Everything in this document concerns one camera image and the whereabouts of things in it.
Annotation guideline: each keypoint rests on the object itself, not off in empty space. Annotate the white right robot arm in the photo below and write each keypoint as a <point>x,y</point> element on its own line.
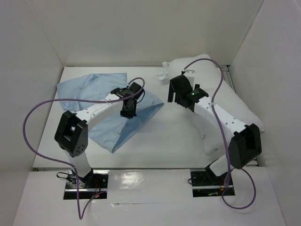
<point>205,107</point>

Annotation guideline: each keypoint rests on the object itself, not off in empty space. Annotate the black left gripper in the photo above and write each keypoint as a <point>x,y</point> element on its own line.
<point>130,114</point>

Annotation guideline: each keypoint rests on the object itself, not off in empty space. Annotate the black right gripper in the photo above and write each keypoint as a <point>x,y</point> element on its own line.
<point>176,92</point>

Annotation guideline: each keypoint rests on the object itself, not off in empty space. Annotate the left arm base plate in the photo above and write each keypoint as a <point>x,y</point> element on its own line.
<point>96,187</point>

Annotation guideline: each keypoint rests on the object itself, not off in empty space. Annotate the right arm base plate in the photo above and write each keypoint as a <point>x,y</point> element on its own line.
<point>206,184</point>

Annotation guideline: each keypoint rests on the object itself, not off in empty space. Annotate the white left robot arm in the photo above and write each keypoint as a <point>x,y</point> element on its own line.
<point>73,128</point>

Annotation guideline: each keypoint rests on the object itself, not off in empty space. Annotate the aluminium frame rail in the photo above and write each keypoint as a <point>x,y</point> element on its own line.
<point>229,75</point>

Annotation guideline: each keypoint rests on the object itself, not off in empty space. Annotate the light blue pillowcase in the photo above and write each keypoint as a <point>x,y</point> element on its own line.
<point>115,130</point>

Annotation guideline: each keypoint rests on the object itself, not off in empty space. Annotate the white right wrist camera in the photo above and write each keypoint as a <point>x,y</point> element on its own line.
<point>190,75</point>

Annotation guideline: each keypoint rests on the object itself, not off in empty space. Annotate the white pillow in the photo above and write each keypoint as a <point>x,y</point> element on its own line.
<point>208,76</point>

